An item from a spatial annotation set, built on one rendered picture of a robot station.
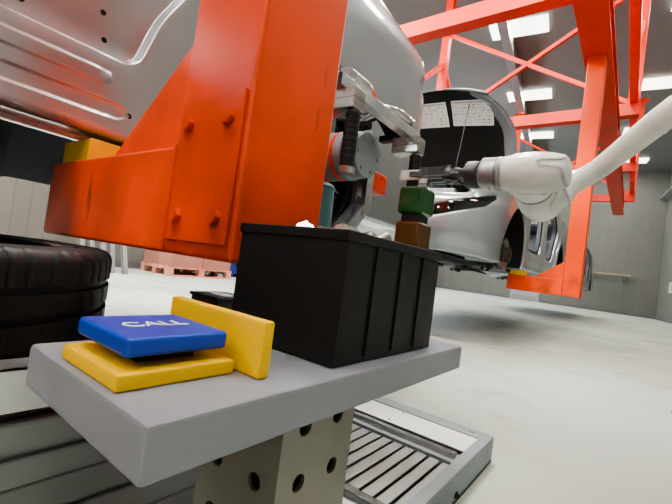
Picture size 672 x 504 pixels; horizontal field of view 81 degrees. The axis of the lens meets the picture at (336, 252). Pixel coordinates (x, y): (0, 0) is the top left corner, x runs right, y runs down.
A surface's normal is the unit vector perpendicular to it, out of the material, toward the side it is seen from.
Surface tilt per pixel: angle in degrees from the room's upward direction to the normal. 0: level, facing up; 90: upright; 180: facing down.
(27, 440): 90
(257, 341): 90
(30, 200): 90
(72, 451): 90
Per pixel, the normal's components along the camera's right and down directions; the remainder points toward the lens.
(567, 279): -0.60, -0.11
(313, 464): 0.79, 0.08
